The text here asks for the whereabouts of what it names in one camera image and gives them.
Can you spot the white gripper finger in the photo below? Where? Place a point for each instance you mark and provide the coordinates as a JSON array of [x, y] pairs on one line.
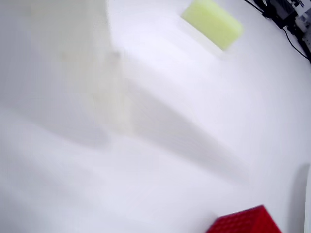
[[80, 48]]

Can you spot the pale yellow sponge block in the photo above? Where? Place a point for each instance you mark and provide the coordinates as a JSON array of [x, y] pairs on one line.
[[213, 23]]

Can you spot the red cube block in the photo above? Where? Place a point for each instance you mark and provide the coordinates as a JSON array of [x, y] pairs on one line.
[[245, 222]]

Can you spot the black background equipment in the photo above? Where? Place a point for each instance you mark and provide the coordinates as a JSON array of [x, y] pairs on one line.
[[279, 11]]

